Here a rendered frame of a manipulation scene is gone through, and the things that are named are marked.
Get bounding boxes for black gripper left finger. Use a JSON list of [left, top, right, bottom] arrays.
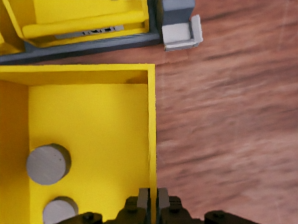
[[54, 188, 151, 224]]

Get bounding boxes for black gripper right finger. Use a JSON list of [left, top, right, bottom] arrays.
[[156, 188, 260, 224]]

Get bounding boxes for yellow bin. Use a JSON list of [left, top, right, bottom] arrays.
[[3, 0, 149, 47], [0, 64, 157, 224], [0, 0, 25, 55]]

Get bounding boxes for grey steel disc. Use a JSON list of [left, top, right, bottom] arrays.
[[42, 196, 79, 224], [26, 143, 71, 186]]

